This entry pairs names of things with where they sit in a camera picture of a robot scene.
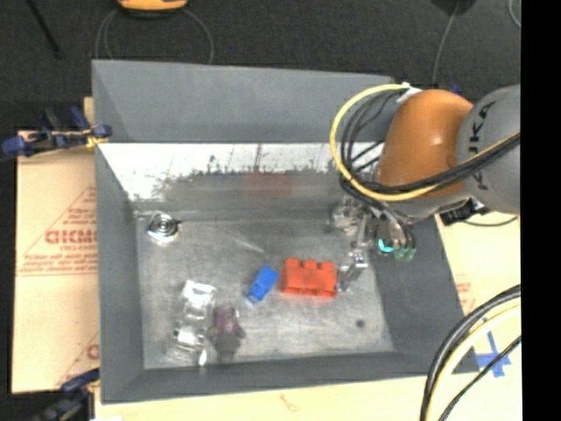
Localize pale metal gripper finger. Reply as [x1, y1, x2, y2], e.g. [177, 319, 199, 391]
[337, 251, 369, 293]

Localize red-orange toy brick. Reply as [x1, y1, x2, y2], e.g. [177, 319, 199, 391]
[280, 257, 339, 299]

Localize grey metal bin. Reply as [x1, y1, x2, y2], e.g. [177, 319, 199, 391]
[90, 59, 477, 403]

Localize blue toy block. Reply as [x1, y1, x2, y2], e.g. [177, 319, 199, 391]
[245, 264, 281, 305]

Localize purple and grey toy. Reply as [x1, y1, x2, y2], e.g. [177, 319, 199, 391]
[207, 304, 247, 362]

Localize shiny round metal lid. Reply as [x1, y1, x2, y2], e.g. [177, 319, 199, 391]
[146, 210, 182, 246]

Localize brown cardboard board, red print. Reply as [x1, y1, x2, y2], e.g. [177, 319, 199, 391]
[11, 96, 103, 395]

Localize black cylinder on white bracket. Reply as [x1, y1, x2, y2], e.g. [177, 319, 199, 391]
[437, 197, 490, 226]

